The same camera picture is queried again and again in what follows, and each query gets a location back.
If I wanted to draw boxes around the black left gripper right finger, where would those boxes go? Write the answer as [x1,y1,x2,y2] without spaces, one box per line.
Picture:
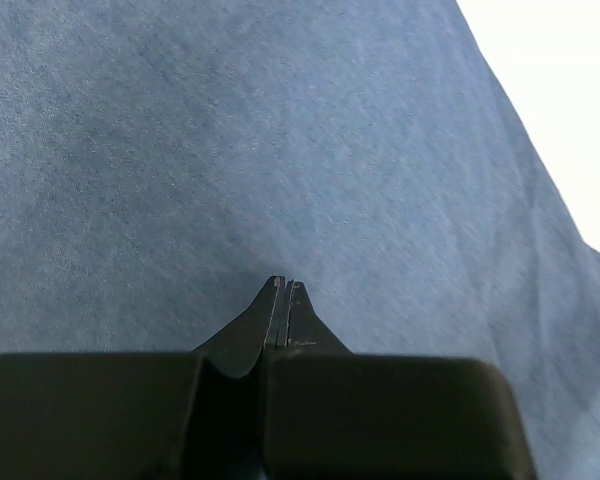
[261,281,537,479]

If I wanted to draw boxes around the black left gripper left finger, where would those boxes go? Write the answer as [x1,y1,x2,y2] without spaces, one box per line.
[0,276,285,479]

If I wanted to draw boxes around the blue fabric pillowcase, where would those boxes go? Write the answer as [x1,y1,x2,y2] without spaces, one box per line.
[0,1,600,479]

